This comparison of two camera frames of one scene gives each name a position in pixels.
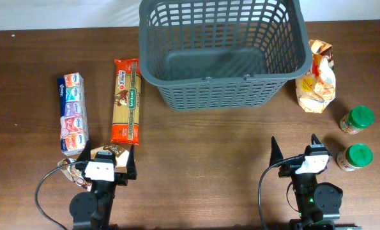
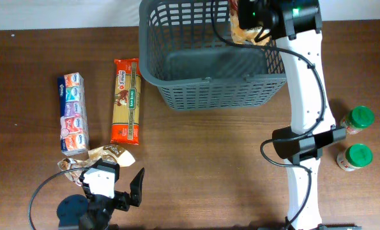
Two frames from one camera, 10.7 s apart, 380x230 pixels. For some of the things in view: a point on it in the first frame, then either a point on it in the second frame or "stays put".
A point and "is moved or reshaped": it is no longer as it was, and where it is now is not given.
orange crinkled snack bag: [318, 89] is moved or reshaped
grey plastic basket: [211, 55] stays put
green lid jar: [360, 117] stays put
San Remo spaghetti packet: [126, 101] stays put
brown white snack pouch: [121, 156] stays put
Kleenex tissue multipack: [72, 113] stays put
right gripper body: [288, 169] to [253, 13]
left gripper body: [121, 179] to [121, 200]
